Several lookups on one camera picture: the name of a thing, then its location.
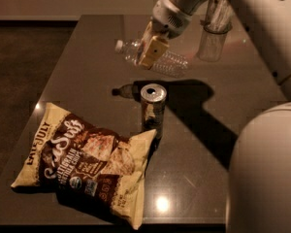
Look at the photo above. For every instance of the clear plastic water bottle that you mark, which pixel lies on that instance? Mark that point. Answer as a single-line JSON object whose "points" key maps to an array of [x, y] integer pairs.
{"points": [[169, 64]]}

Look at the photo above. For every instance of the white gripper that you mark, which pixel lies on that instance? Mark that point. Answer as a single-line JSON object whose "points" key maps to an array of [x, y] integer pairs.
{"points": [[169, 20]]}

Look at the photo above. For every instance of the yellow brown tortilla chips bag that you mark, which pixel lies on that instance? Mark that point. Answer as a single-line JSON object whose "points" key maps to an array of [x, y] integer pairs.
{"points": [[94, 165]]}

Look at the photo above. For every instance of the glass cup with utensils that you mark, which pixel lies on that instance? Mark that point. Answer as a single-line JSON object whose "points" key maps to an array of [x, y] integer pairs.
{"points": [[218, 17]]}

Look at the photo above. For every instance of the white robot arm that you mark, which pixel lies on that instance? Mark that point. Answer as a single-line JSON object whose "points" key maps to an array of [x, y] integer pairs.
{"points": [[259, 190]]}

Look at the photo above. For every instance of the opened aluminium drink can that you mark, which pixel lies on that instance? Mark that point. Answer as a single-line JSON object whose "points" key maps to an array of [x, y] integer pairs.
{"points": [[153, 98]]}

